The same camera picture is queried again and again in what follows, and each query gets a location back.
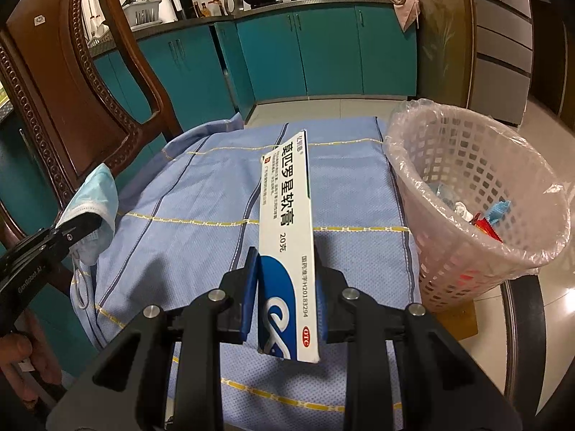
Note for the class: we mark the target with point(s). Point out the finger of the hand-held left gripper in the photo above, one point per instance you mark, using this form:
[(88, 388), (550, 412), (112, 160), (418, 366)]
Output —
[(81, 229)]

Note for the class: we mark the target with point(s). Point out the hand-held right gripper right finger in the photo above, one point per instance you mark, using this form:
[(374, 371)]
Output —
[(321, 309)]

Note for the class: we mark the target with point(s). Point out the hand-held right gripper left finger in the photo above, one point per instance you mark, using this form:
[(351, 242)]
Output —
[(249, 296)]

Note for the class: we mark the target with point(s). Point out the blue face mask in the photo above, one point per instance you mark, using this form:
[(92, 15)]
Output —
[(96, 193)]

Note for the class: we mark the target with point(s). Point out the white blue medicine box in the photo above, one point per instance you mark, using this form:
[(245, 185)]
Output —
[(287, 215)]

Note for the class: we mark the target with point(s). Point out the white tissue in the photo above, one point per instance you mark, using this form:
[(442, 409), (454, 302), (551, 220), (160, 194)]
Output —
[(462, 211)]

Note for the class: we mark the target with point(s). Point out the red snack wrapper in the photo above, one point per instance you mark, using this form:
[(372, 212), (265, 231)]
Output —
[(485, 229)]

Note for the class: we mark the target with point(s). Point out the white plastic mesh basket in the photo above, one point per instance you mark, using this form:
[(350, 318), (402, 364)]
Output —
[(449, 152)]

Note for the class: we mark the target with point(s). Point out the blue crinkled wrapper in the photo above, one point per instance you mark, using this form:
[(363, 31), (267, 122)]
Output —
[(499, 211)]

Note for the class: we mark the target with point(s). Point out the person's left hand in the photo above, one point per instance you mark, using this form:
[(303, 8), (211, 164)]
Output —
[(15, 350)]

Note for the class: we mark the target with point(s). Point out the blue checked cloth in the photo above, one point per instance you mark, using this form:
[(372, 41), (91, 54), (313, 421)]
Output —
[(188, 197)]

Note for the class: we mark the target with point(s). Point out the carved wooden chair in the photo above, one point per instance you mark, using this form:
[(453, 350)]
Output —
[(67, 76)]

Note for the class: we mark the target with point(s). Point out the white drying basket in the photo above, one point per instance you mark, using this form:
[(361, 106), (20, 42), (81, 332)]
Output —
[(99, 35)]

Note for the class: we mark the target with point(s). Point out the white dish rack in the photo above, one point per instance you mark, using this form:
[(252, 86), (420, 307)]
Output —
[(143, 13)]

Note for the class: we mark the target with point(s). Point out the white cutting board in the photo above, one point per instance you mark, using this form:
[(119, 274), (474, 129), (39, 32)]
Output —
[(168, 9)]

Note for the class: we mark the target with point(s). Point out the clear plastic bin liner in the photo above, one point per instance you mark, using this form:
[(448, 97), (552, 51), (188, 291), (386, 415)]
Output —
[(539, 215)]

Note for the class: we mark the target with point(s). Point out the teal base cabinets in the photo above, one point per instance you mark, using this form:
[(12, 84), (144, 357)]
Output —
[(328, 49)]

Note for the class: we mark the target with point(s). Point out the round glass pot lid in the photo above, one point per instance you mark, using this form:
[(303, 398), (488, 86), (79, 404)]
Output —
[(232, 1)]

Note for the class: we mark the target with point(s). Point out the wood framed glass door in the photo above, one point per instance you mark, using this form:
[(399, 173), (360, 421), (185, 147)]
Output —
[(444, 31)]

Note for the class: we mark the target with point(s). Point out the pink towel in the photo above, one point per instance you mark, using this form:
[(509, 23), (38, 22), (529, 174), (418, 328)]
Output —
[(404, 6)]

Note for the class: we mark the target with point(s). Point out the silver refrigerator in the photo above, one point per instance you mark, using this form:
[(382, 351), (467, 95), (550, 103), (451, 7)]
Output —
[(498, 40)]

